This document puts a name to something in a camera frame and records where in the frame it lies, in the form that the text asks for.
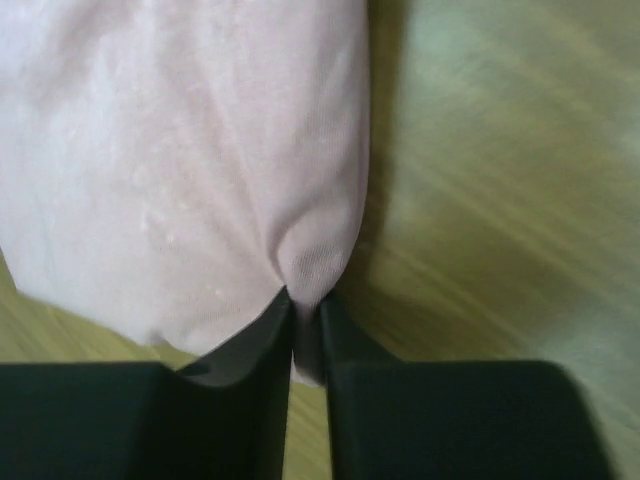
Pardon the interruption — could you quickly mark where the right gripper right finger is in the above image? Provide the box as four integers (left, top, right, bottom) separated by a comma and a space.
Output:
319, 295, 614, 480

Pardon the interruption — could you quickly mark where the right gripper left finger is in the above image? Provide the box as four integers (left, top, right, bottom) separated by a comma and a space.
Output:
1, 291, 293, 479

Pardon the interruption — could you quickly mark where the dusty pink printed t-shirt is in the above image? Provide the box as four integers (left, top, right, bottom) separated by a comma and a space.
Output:
1, 1, 370, 383

